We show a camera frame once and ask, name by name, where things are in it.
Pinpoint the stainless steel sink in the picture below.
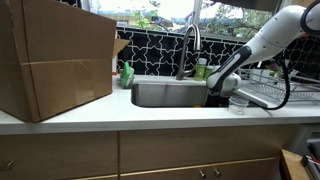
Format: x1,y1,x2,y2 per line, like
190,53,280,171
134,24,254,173
130,81,232,109

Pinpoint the green soap bottle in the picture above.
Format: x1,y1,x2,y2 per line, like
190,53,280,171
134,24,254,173
194,57,208,82
203,65,215,81

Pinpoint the brushed steel faucet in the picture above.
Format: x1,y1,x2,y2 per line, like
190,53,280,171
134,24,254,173
175,23,202,81

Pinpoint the wooden kitchen cabinet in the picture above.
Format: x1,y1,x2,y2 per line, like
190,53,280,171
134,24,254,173
0,124,301,180

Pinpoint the kitchen window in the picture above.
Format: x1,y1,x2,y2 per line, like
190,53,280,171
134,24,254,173
79,0,284,40

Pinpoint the brown cardboard box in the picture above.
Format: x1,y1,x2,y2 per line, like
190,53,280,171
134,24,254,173
0,0,131,124

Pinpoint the purple flowering plant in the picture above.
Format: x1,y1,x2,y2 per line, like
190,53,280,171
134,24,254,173
264,61,284,78

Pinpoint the light wooden robot table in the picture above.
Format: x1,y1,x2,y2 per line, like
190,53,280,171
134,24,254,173
279,148,312,180

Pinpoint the metal wire dish rack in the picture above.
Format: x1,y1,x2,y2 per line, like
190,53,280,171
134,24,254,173
237,67,320,108

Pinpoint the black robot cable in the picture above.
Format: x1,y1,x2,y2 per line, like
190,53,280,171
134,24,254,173
262,49,293,111

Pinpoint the metal drawer handle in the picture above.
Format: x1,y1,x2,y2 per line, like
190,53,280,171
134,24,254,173
0,160,15,172

